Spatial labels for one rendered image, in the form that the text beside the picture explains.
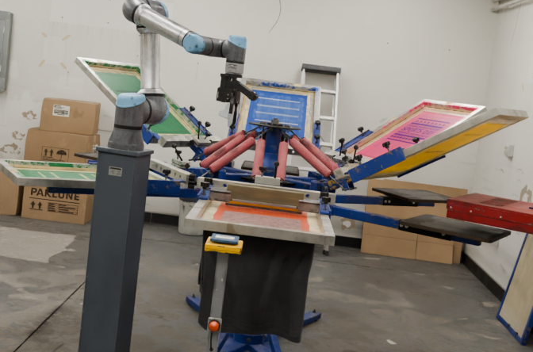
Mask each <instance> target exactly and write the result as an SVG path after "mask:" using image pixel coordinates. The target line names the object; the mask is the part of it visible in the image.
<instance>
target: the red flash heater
mask: <svg viewBox="0 0 533 352"><path fill-rule="evenodd" d="M529 207H532V208H533V203H530V202H525V201H517V200H513V199H507V198H503V197H494V196H490V195H485V194H481V193H471V194H467V195H463V196H459V197H452V198H448V199H447V207H446V209H447V217H448V218H452V219H456V220H464V221H468V222H472V223H476V224H484V225H488V226H492V227H496V228H503V229H508V230H512V231H519V232H523V233H527V234H532V235H533V209H530V208H529Z"/></svg>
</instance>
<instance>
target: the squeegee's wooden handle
mask: <svg viewBox="0 0 533 352"><path fill-rule="evenodd" d="M227 191H231V197H230V201H232V199H238V200H245V201H257V202H264V203H271V204H277V205H290V206H297V207H296V209H298V205H299V200H302V201H303V200H304V195H305V194H304V193H301V192H294V191H288V190H281V189H268V188H262V187H255V186H243V185H237V184H229V183H228V188H227Z"/></svg>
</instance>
